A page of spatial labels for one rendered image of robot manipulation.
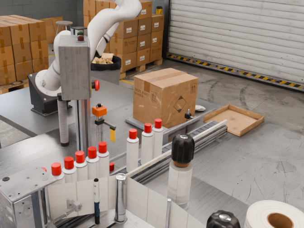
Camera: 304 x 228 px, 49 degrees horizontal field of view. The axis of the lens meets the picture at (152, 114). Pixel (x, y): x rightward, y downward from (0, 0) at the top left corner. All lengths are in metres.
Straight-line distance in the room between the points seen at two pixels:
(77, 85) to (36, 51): 3.85
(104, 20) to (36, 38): 3.18
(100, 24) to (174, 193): 1.01
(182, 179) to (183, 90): 0.81
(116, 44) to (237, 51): 2.02
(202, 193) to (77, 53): 0.74
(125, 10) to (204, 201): 1.06
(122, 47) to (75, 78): 4.03
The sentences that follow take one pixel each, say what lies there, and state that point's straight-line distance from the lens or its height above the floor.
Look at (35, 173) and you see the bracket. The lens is 1.06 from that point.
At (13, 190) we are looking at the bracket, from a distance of 1.01.
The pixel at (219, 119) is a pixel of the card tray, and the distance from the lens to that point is 2.16.
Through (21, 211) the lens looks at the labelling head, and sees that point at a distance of 1.01.
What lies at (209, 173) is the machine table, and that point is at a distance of 1.62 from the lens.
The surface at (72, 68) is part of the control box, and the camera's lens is 1.13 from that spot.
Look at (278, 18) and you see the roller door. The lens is 5.49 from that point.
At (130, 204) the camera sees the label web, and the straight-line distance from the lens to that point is 1.21.
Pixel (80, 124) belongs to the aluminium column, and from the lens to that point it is 1.37.
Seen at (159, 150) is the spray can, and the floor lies 0.94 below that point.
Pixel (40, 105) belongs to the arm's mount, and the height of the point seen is 0.90.
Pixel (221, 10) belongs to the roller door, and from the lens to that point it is 5.83.
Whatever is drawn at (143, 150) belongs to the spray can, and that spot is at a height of 0.97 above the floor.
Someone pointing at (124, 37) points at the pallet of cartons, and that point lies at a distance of 5.12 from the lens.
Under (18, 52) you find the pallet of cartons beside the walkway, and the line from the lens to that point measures 4.83.
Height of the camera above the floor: 1.73
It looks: 25 degrees down
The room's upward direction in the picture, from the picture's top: 3 degrees clockwise
